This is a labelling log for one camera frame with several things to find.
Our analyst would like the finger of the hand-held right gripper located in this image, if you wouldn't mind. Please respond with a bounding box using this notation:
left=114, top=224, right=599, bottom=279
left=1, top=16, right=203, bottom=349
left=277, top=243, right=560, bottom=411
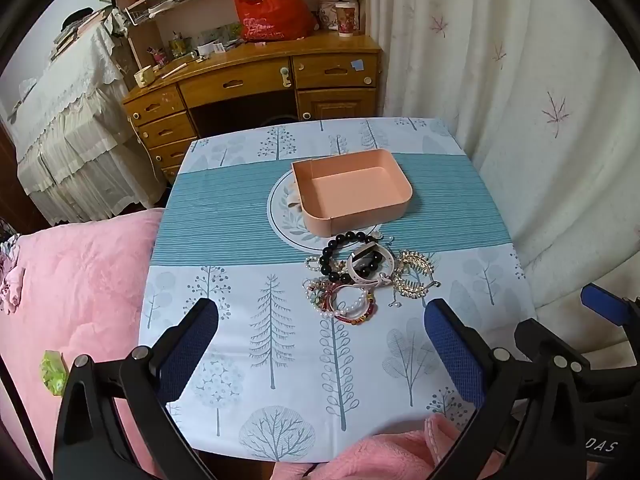
left=581, top=282, right=640, bottom=331
left=515, top=317, right=592, bottom=377

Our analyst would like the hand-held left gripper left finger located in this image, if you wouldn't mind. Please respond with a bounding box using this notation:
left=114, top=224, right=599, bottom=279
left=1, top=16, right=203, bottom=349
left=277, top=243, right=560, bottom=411
left=52, top=297, right=219, bottom=480

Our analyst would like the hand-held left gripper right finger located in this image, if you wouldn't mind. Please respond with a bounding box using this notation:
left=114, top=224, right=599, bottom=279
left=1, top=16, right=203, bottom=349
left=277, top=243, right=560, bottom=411
left=424, top=298, right=589, bottom=480

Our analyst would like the white pearl bracelet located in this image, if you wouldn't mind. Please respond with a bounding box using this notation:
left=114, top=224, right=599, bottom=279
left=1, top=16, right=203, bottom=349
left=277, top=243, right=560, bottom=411
left=327, top=284, right=370, bottom=319

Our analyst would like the red bead bracelet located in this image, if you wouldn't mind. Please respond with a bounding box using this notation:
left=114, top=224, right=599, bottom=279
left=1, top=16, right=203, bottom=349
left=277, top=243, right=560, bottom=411
left=312, top=280, right=377, bottom=327

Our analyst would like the white watch band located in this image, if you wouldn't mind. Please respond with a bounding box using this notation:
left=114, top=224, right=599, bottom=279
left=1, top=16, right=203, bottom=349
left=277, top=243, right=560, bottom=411
left=346, top=241, right=397, bottom=289

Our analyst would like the black bead bracelet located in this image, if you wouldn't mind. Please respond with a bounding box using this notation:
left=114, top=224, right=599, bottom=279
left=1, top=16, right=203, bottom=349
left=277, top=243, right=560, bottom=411
left=318, top=230, right=382, bottom=282

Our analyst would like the pink plastic tray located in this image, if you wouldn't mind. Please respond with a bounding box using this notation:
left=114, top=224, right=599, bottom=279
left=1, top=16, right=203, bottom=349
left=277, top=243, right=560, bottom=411
left=291, top=148, right=414, bottom=237

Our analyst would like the tree-printed tablecloth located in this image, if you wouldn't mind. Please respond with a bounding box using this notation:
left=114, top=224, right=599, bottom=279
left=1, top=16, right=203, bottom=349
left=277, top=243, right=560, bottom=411
left=137, top=117, right=539, bottom=464

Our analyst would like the pink fleece cloth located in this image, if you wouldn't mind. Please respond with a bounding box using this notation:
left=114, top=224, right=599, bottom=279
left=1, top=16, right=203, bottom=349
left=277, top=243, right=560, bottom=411
left=300, top=412, right=501, bottom=480

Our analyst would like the pink blanket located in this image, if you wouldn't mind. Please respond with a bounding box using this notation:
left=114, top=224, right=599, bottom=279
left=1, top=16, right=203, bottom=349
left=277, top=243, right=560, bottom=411
left=0, top=207, right=167, bottom=480

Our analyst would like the green packet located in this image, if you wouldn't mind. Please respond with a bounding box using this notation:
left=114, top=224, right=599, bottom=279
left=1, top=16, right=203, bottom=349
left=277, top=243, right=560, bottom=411
left=40, top=350, right=69, bottom=396

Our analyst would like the floral pink cloth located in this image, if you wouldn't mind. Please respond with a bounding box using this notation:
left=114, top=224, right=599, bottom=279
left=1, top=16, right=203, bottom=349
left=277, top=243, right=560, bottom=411
left=0, top=232, right=27, bottom=317

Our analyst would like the white leaf-print curtain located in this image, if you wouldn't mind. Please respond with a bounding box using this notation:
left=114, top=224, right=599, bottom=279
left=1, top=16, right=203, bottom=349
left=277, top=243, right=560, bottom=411
left=367, top=0, right=640, bottom=361

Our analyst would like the white lace furniture cover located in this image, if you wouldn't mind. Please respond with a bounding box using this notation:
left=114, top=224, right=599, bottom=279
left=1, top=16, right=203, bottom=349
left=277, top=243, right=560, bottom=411
left=7, top=10, right=168, bottom=226

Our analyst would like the wooden desk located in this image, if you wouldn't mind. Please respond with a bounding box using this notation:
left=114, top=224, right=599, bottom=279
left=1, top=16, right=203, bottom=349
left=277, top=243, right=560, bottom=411
left=122, top=30, right=384, bottom=187

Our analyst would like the wooden bookshelf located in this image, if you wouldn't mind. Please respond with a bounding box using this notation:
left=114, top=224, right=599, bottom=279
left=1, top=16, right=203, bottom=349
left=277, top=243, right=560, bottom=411
left=107, top=0, right=373, bottom=68

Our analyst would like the red printed paper cup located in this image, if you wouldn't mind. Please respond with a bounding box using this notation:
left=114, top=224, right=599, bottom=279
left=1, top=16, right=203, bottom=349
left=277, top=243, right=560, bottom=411
left=335, top=2, right=357, bottom=39

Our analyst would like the red plastic bag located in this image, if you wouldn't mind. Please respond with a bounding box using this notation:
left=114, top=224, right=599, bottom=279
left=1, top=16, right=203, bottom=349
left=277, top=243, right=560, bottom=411
left=231, top=0, right=319, bottom=44

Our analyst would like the dark hat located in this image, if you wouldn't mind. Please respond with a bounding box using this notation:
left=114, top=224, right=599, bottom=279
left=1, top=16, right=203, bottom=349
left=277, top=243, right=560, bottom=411
left=61, top=8, right=96, bottom=31

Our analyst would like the floral container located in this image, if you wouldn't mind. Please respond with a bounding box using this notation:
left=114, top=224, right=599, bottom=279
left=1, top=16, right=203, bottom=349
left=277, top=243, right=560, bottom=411
left=319, top=0, right=342, bottom=29

